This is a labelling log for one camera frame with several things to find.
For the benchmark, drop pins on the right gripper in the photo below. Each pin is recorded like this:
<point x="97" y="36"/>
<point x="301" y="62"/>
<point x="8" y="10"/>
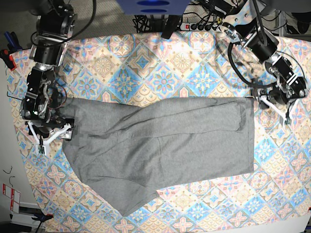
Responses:
<point x="44" y="135"/>

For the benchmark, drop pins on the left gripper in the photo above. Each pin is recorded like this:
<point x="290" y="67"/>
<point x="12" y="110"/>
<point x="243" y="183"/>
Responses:
<point x="277" y="101"/>

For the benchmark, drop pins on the grey T-shirt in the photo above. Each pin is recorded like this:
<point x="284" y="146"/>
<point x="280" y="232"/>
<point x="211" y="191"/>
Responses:
<point x="127" y="153"/>

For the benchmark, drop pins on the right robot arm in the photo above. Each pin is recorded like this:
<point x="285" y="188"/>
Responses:
<point x="42" y="100"/>

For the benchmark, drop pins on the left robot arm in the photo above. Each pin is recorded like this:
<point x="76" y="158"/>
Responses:
<point x="244" y="27"/>

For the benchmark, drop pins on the red white label sheet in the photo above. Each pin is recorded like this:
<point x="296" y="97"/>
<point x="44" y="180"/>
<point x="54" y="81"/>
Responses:
<point x="13" y="196"/>

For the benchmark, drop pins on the patterned colourful tablecloth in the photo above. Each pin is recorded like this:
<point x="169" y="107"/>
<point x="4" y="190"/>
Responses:
<point x="139" y="69"/>

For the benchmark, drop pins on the red black clamp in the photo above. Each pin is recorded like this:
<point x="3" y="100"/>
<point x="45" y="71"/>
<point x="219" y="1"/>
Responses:
<point x="8" y="59"/>

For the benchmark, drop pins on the blue clamp upper left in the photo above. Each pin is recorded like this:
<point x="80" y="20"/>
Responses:
<point x="13" y="43"/>

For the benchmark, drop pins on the blue clamp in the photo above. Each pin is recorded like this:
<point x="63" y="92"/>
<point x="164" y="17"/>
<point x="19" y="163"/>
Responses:
<point x="13" y="43"/>
<point x="41" y="218"/>

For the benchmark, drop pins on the blue clamp lower left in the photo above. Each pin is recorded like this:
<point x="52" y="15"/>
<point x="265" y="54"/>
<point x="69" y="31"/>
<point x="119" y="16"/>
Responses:
<point x="41" y="218"/>

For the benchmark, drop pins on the white power strip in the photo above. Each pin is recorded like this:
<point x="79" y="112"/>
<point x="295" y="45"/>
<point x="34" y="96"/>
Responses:
<point x="202" y="27"/>

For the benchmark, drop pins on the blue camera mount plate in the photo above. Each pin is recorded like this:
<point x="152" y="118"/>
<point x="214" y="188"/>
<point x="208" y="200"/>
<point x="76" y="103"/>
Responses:
<point x="153" y="7"/>

